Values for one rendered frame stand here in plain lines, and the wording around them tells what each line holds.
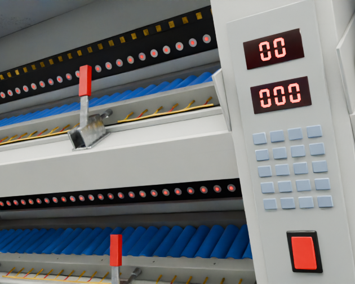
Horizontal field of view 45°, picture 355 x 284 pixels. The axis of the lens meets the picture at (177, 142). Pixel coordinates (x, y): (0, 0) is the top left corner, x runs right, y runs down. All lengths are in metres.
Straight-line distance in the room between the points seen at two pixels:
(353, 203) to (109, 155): 0.23
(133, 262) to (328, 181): 0.29
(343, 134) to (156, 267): 0.28
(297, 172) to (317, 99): 0.06
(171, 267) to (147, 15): 0.36
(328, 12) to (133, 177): 0.24
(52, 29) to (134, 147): 0.40
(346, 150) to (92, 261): 0.37
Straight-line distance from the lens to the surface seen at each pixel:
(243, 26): 0.35
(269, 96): 0.34
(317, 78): 0.34
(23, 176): 0.54
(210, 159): 0.38
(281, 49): 0.34
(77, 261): 0.61
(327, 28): 0.34
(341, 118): 0.34
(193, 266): 0.50
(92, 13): 0.71
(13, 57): 0.84
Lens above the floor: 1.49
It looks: 3 degrees down
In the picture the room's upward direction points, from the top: 10 degrees counter-clockwise
